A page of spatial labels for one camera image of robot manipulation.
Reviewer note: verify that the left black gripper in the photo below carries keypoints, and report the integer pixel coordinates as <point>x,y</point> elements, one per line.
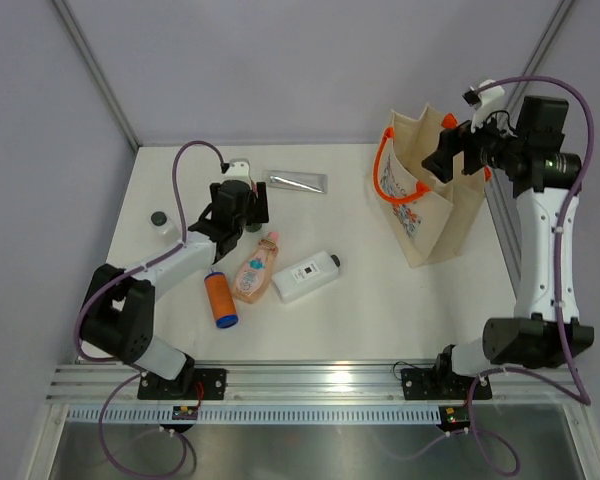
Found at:
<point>258,210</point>

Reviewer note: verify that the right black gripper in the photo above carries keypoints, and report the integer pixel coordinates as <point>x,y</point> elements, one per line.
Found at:
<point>440,162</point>

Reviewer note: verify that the green dish soap bottle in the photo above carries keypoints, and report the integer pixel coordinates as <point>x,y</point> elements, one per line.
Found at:
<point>254,227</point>

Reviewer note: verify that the silver tube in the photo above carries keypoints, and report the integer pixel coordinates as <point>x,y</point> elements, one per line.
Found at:
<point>296,181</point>

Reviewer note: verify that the canvas tote bag orange handles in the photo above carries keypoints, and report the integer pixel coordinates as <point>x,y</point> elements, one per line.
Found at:
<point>430,220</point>

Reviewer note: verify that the pink lotion bottle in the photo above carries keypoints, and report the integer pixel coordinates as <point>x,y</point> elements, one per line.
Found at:
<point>254,275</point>

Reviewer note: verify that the white rectangular bottle black cap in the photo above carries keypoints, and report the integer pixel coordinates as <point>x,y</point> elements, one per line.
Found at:
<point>306,276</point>

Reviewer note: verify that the orange bottle blue cap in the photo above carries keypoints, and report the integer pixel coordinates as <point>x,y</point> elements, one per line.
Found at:
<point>221,300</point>

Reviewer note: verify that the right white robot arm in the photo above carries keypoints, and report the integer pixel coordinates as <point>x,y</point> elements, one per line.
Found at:
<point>544,331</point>

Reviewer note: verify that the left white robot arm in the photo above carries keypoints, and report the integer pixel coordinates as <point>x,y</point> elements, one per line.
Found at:
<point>117,315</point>

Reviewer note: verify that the clear bottle dark cap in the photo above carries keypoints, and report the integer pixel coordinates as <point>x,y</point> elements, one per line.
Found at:
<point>164,226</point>

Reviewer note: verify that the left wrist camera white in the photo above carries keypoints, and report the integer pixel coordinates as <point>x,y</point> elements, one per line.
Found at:
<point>237,169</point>

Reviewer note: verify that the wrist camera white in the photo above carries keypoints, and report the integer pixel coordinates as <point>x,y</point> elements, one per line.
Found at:
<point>237,169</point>
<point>485,99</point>

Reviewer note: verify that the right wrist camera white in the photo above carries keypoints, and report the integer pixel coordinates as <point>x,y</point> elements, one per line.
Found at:
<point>485,99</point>

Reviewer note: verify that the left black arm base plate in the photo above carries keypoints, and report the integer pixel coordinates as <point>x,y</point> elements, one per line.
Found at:
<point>210,385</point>

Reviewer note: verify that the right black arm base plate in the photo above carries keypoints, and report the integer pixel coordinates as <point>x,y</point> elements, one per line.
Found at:
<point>421,384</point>

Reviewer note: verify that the aluminium rail frame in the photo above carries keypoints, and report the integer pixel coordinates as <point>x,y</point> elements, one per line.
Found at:
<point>312,383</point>

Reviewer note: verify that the white slotted cable duct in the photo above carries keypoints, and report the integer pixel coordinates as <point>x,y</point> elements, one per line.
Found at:
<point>259,415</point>

